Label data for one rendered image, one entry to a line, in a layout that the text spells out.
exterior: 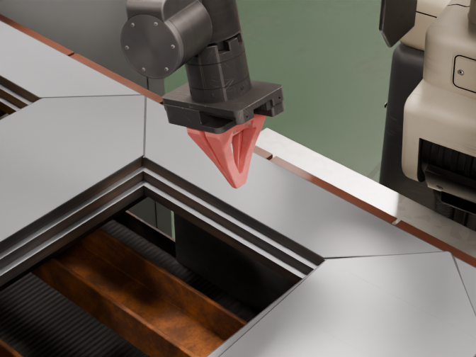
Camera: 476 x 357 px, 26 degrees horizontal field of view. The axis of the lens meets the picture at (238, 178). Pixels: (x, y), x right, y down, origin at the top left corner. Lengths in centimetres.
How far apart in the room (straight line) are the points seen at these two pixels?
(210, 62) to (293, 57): 213
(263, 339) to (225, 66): 25
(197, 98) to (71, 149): 29
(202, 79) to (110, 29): 83
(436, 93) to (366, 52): 169
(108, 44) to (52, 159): 60
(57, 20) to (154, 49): 81
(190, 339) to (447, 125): 45
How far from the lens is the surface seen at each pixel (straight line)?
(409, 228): 114
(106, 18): 174
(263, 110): 96
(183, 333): 121
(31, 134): 124
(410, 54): 174
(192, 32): 86
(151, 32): 85
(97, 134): 122
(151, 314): 124
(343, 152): 266
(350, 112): 281
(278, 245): 108
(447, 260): 106
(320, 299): 100
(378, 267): 104
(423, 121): 140
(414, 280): 103
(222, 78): 93
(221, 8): 91
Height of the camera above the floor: 155
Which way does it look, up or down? 37 degrees down
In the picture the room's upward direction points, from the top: straight up
